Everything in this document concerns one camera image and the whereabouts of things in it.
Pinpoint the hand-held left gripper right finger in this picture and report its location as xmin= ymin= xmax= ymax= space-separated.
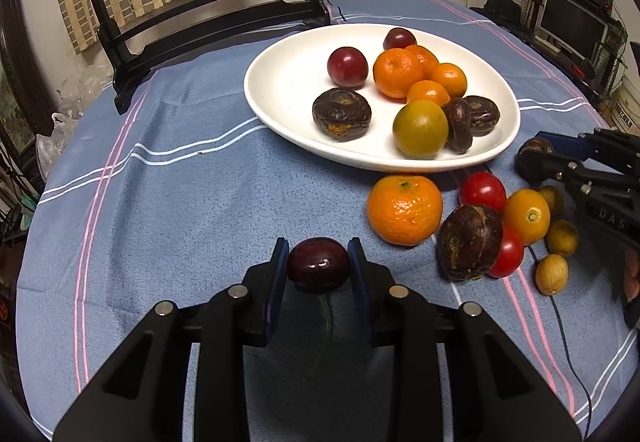
xmin=347 ymin=237 xmax=583 ymax=442

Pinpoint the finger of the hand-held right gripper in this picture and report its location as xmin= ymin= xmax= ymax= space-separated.
xmin=522 ymin=153 xmax=626 ymax=193
xmin=540 ymin=129 xmax=640 ymax=173

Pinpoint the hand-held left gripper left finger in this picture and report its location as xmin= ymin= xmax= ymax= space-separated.
xmin=52 ymin=238 xmax=290 ymax=442

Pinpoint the dark brown water chestnut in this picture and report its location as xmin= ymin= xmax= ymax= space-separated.
xmin=442 ymin=98 xmax=474 ymax=154
xmin=516 ymin=138 xmax=557 ymax=186
xmin=312 ymin=89 xmax=373 ymax=142
xmin=437 ymin=205 xmax=504 ymax=281
xmin=464 ymin=96 xmax=500 ymax=137

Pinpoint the dark red cherry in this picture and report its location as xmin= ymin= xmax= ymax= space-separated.
xmin=286 ymin=237 xmax=350 ymax=370

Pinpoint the small orange mandarin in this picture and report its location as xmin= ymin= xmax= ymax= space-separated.
xmin=429 ymin=63 xmax=468 ymax=98
xmin=406 ymin=80 xmax=451 ymax=107

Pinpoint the green-orange mandarin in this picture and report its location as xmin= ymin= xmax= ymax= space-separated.
xmin=392 ymin=101 xmax=449 ymax=160

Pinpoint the dark red plum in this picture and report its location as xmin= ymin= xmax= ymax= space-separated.
xmin=327 ymin=47 xmax=370 ymax=88
xmin=383 ymin=27 xmax=415 ymax=51

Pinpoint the white oval plate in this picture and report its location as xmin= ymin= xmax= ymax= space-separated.
xmin=243 ymin=24 xmax=522 ymax=173

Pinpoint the person's right hand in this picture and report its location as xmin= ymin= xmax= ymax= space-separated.
xmin=622 ymin=249 xmax=640 ymax=328

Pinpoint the tan longan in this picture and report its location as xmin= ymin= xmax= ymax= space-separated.
xmin=535 ymin=253 xmax=569 ymax=296
xmin=537 ymin=185 xmax=565 ymax=219
xmin=545 ymin=219 xmax=580 ymax=257

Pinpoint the yellow-orange mandarin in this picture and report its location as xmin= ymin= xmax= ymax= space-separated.
xmin=501 ymin=189 xmax=551 ymax=245

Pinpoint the white bucket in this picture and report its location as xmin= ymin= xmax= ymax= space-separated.
xmin=611 ymin=72 xmax=640 ymax=135

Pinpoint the red cherry tomato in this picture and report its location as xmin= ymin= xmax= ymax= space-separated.
xmin=459 ymin=171 xmax=507 ymax=213
xmin=487 ymin=225 xmax=525 ymax=279

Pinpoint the computer monitor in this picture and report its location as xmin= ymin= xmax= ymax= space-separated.
xmin=535 ymin=0 xmax=612 ymax=60

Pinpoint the blue striped tablecloth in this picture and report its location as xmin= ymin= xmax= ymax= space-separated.
xmin=15 ymin=0 xmax=636 ymax=442

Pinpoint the clear plastic bag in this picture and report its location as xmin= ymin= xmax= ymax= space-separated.
xmin=35 ymin=67 xmax=116 ymax=173

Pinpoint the thin black cable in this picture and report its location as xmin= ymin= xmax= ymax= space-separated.
xmin=527 ymin=245 xmax=593 ymax=425

